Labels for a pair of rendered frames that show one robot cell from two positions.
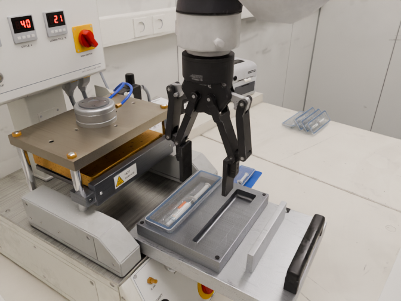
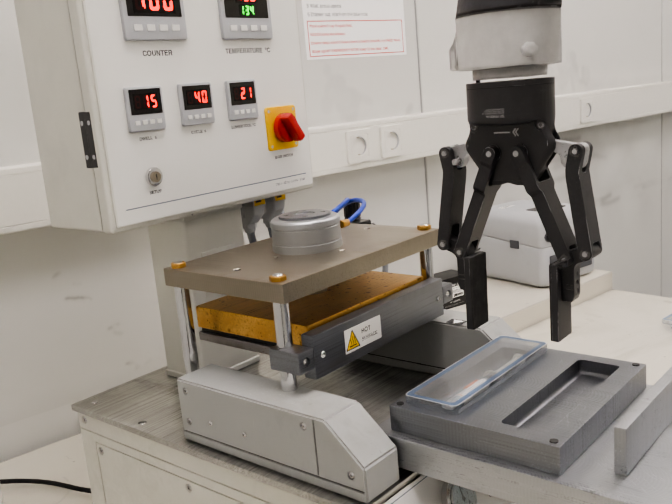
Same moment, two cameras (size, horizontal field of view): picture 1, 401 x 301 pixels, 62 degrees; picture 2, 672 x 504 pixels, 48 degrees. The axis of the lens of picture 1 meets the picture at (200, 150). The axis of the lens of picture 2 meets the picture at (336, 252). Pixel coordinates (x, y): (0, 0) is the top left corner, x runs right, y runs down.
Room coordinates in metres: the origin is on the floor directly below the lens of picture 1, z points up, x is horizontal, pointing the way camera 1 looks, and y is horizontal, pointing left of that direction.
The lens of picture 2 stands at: (-0.20, 0.04, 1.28)
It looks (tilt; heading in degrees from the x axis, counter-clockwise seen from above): 12 degrees down; 9
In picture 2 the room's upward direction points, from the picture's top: 5 degrees counter-clockwise
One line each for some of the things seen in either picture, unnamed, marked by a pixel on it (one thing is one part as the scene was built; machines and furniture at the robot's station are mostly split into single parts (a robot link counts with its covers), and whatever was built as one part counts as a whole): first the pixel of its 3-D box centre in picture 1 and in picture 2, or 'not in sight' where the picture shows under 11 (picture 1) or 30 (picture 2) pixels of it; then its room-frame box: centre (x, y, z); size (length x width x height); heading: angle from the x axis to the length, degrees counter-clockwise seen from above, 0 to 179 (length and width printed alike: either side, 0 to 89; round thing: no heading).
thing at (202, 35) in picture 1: (203, 27); (498, 47); (0.51, 0.00, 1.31); 0.13 x 0.12 x 0.05; 150
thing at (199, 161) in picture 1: (170, 160); (438, 341); (0.70, 0.07, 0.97); 0.26 x 0.05 x 0.07; 58
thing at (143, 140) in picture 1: (103, 137); (316, 282); (0.63, 0.20, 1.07); 0.22 x 0.17 x 0.10; 148
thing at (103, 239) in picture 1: (78, 227); (279, 425); (0.46, 0.22, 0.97); 0.25 x 0.05 x 0.07; 58
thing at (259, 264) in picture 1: (228, 227); (570, 417); (0.46, -0.05, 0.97); 0.30 x 0.22 x 0.08; 58
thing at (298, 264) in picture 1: (306, 249); not in sight; (0.39, -0.17, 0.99); 0.15 x 0.02 x 0.04; 148
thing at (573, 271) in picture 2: (239, 163); (580, 272); (0.45, -0.06, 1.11); 0.03 x 0.01 x 0.05; 60
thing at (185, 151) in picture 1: (185, 161); (476, 290); (0.50, 0.03, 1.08); 0.03 x 0.01 x 0.07; 150
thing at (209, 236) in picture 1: (206, 212); (521, 395); (0.48, -0.01, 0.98); 0.20 x 0.17 x 0.03; 148
